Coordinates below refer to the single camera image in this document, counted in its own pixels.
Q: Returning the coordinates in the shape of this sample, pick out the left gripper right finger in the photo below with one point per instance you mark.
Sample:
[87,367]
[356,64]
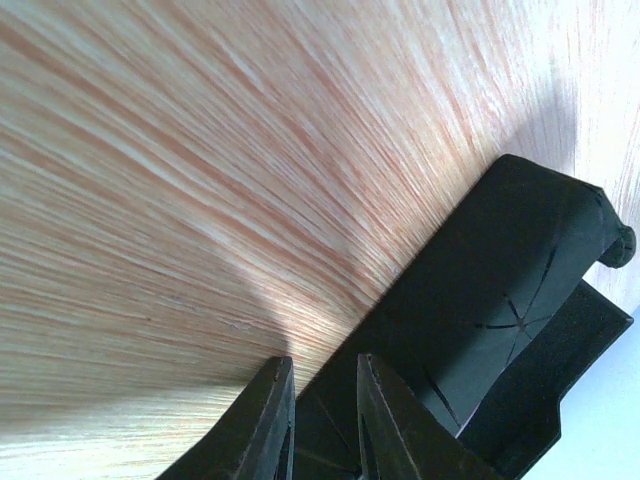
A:
[399,438]

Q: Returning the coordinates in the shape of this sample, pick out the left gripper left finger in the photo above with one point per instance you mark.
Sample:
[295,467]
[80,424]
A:
[254,438]

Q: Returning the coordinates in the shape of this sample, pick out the black glasses case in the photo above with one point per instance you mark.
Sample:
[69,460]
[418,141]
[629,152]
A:
[490,324]

